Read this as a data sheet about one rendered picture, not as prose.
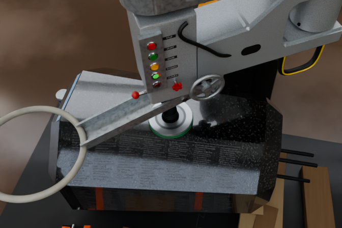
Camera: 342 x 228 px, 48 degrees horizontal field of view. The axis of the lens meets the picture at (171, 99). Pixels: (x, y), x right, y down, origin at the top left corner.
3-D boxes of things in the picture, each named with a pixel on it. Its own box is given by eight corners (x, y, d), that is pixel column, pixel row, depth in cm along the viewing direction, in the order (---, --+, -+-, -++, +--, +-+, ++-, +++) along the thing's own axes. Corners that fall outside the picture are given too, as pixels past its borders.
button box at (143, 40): (165, 83, 148) (159, 28, 126) (167, 88, 147) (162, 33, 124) (145, 89, 147) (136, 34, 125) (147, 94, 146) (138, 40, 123)
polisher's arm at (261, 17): (310, 29, 185) (340, -66, 146) (337, 62, 172) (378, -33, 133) (165, 71, 175) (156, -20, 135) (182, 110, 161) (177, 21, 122)
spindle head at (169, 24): (213, 50, 176) (217, -36, 140) (233, 85, 163) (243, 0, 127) (138, 72, 170) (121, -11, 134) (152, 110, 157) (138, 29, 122)
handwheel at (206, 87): (215, 79, 162) (217, 54, 150) (225, 96, 156) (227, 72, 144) (181, 89, 160) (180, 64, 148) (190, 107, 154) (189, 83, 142)
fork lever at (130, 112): (210, 58, 177) (207, 51, 173) (227, 88, 165) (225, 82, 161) (79, 123, 182) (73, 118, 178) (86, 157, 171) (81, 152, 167)
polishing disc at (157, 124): (168, 93, 195) (168, 91, 194) (201, 115, 186) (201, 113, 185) (139, 119, 186) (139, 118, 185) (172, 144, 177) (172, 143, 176)
